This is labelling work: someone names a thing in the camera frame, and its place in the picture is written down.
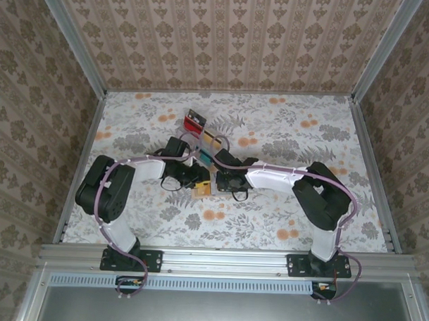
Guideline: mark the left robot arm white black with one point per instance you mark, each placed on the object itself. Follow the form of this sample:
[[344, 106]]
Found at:
[[149, 170]]

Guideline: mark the light blue card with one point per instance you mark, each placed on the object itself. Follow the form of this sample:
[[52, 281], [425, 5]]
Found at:
[[230, 193]]

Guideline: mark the aluminium mounting beam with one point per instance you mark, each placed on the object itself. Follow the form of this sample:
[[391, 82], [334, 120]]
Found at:
[[225, 261]]

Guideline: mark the teal card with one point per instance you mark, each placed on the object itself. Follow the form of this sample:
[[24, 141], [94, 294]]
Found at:
[[205, 157]]

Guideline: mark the aluminium rail thin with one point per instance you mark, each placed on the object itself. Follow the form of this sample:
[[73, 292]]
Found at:
[[238, 94]]

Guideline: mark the clear acrylic card organizer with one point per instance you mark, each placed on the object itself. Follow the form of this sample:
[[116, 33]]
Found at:
[[197, 141]]

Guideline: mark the floral patterned table mat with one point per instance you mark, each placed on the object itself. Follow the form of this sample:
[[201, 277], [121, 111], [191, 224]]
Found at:
[[233, 224]]

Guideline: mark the yellow card dark stripe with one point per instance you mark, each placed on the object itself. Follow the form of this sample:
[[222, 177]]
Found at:
[[210, 137]]

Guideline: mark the aluminium frame bar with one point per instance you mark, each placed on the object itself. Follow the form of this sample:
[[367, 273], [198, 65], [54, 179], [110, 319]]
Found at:
[[31, 302], [417, 315]]

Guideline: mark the grey metal panel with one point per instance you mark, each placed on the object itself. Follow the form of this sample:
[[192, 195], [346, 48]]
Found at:
[[223, 312]]

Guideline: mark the aluminium frame post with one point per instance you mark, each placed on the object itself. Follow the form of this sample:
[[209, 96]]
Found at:
[[75, 39], [382, 50]]

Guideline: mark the black connector board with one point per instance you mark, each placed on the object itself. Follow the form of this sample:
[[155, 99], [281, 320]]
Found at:
[[127, 284], [324, 290]]

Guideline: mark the red card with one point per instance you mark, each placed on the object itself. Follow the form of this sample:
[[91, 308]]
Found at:
[[191, 125]]

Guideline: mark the dark maroon card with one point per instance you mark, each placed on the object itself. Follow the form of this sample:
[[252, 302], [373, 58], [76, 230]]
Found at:
[[198, 117]]

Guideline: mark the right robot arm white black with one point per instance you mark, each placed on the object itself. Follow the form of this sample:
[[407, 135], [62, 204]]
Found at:
[[266, 178]]

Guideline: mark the aluminium side rail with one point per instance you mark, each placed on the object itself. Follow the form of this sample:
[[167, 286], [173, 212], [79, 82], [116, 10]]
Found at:
[[370, 155], [91, 128]]

